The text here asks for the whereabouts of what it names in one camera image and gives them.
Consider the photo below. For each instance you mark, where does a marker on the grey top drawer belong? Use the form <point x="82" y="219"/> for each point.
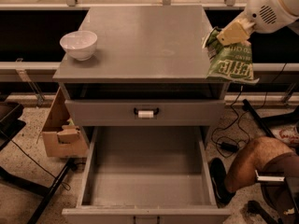
<point x="121" y="112"/>

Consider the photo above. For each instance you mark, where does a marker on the red white snack bag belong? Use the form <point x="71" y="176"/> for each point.
<point x="287" y="134"/>

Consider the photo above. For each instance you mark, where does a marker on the open grey middle drawer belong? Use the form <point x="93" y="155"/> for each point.
<point x="146" y="175"/>

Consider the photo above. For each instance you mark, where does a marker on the black shoe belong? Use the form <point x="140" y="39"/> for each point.
<point x="218" y="174"/>

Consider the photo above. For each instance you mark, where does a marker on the brown cardboard box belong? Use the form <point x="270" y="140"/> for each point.
<point x="61" y="137"/>

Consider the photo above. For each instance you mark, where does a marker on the grey drawer cabinet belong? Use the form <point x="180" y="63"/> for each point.
<point x="144" y="53"/>

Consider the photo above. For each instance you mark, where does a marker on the white ceramic bowl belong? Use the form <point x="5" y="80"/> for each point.
<point x="80" y="45"/>

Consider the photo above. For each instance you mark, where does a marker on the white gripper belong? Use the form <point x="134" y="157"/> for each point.
<point x="263" y="11"/>

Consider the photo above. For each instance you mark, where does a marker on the black drawer handle white tape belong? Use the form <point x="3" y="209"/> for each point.
<point x="146" y="113"/>

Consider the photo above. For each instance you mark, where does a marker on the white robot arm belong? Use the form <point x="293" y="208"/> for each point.
<point x="260" y="16"/>

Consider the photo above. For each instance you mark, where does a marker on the green jalapeno chip bag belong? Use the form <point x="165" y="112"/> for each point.
<point x="230" y="63"/>

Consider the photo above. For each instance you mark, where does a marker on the clear acrylic bracket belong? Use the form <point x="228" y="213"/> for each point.
<point x="34" y="87"/>

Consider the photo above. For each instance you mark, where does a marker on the person's bare leg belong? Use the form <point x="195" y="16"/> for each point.
<point x="253" y="157"/>

